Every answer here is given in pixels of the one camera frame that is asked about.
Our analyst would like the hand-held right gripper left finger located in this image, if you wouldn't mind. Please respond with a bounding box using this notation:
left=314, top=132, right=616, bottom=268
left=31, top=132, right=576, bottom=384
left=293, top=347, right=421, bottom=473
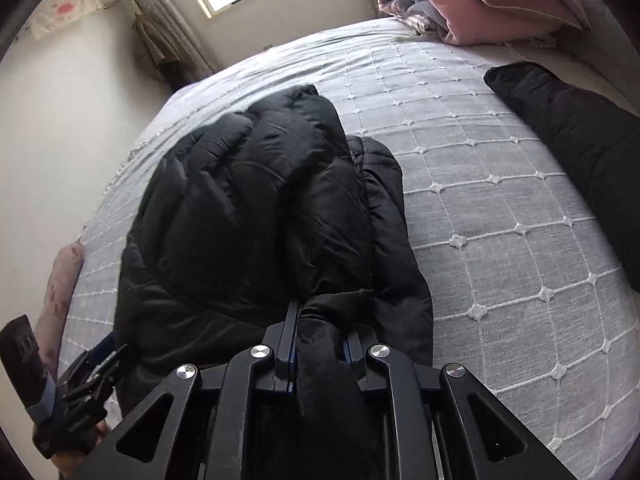
left=75, top=299, right=302, bottom=480

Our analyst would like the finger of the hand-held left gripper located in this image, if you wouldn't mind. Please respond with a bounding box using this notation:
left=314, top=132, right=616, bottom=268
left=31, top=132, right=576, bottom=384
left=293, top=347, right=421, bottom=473
left=80, top=332, right=118, bottom=368
left=55, top=344, right=132, bottom=401

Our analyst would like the black puffer jacket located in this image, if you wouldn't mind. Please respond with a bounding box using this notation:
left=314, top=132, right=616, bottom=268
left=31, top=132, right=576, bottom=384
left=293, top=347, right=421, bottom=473
left=114, top=84, right=435, bottom=426

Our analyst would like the pink floral cloth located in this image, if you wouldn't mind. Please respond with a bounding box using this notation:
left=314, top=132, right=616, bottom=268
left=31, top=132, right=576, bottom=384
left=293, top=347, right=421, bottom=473
left=34, top=241, right=87, bottom=378

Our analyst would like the white red-stained wall cloth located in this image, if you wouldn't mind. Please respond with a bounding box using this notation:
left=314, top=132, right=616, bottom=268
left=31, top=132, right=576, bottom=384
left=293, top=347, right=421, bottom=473
left=24, top=0, right=122, bottom=40

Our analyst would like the black fleece garment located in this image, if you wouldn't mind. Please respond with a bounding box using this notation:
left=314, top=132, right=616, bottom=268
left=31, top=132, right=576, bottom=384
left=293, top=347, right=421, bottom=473
left=482, top=61, right=640, bottom=293

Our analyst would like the beige tied curtain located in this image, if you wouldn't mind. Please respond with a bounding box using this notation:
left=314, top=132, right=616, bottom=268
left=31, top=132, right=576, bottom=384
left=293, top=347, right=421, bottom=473
left=107, top=0, right=217, bottom=88

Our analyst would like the person's left hand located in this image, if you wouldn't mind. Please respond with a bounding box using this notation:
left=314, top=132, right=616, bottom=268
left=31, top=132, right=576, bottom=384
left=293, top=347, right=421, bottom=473
left=55, top=420, right=114, bottom=480

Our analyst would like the bed with white bedspread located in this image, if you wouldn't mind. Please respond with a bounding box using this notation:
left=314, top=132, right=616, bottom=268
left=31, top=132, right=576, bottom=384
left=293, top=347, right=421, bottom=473
left=60, top=15, right=640, bottom=480

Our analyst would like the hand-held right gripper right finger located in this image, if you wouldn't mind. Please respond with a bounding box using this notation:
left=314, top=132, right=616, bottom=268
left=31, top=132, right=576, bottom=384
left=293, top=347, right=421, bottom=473
left=342, top=327, right=578, bottom=480

